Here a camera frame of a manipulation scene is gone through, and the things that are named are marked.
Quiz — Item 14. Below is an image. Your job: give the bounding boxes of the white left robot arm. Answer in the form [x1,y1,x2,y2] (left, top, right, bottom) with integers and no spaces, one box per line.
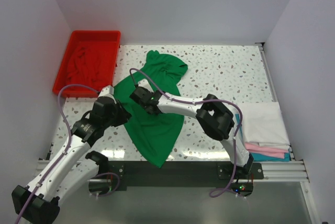
[12,86,131,223]

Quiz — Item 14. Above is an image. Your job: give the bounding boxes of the right side aluminium rail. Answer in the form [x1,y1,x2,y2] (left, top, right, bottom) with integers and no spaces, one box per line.
[255,41,296,161]

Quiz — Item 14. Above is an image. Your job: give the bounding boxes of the green t-shirt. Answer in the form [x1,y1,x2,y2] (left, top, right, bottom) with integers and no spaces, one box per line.
[114,50,188,167]

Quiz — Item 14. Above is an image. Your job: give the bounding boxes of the aluminium frame rail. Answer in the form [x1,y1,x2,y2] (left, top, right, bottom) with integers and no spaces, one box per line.
[33,159,311,183]

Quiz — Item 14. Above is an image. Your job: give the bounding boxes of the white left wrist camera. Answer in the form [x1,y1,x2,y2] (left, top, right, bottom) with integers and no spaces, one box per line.
[98,85,114,99]

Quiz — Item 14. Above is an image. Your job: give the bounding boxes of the pink folded t-shirt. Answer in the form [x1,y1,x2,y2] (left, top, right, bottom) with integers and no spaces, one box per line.
[245,143,289,159]

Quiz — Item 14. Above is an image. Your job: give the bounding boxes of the red plastic bin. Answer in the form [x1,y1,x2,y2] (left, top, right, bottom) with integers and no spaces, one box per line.
[52,30,121,95]

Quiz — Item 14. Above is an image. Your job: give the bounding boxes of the white folded t-shirt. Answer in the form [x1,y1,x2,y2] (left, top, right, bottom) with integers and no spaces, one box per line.
[238,102,290,150]

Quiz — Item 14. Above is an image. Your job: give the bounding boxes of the red t-shirt in bin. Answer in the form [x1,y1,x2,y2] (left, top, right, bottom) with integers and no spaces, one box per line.
[63,41,119,90]

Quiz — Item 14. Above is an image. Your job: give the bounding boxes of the teal folded t-shirt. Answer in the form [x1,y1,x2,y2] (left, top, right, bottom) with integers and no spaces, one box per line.
[240,114,290,162]

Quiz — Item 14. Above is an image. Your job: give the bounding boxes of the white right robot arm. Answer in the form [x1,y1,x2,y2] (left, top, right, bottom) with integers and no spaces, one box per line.
[130,86,253,175]

